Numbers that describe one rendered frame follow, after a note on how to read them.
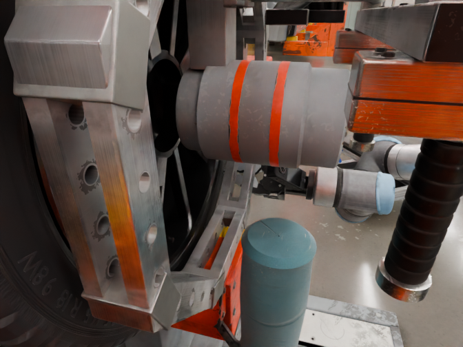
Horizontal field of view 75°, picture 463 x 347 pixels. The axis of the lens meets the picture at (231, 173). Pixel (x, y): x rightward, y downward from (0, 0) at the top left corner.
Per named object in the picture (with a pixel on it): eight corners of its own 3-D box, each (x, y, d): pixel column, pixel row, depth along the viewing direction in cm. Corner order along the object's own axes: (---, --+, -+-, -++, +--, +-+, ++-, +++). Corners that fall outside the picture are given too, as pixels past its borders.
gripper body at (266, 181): (260, 198, 76) (309, 205, 74) (257, 189, 68) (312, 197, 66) (265, 169, 78) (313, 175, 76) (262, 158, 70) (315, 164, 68)
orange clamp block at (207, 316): (178, 276, 50) (178, 319, 53) (223, 286, 48) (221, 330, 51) (193, 253, 56) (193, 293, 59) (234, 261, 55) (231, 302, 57)
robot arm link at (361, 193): (385, 220, 70) (400, 211, 60) (328, 212, 73) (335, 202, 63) (386, 181, 72) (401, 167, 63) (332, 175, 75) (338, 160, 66)
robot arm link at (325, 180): (335, 202, 63) (338, 159, 66) (311, 199, 65) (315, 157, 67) (329, 211, 72) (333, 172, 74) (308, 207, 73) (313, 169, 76)
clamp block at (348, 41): (331, 60, 54) (336, 27, 52) (386, 62, 52) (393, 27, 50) (332, 64, 50) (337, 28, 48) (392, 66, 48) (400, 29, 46)
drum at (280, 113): (209, 137, 54) (206, 52, 47) (333, 149, 49) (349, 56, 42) (176, 173, 42) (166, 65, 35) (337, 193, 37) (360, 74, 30)
